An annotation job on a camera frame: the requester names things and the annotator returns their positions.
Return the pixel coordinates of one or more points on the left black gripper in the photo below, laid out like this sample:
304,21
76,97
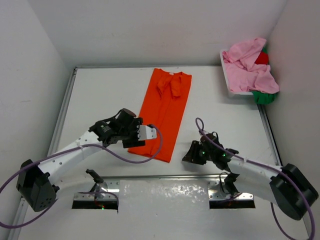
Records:
134,141

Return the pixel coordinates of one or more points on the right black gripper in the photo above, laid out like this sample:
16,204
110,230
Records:
192,154

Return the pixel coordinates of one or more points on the orange t shirt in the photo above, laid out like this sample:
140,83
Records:
163,106

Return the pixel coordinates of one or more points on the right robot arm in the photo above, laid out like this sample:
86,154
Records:
284,186

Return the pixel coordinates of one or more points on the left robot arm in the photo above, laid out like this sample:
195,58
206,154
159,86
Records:
38,182

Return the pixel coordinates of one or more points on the white plastic bin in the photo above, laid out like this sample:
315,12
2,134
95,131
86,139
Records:
237,95

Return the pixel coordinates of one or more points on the green t shirt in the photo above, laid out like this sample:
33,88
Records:
261,98

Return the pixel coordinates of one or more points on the pink t shirt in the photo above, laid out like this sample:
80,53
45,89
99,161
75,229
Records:
243,74

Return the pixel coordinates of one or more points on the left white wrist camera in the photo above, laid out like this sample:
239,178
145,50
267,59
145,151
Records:
146,132

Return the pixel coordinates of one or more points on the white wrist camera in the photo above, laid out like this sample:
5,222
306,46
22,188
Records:
213,136
146,132

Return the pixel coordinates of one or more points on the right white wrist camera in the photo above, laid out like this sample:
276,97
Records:
213,136

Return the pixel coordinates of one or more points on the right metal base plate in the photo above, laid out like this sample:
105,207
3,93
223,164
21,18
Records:
215,192

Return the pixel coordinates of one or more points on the metal base plate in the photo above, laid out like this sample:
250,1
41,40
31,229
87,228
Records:
90,191
215,192

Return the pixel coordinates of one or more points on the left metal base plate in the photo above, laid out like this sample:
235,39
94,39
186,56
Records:
90,191

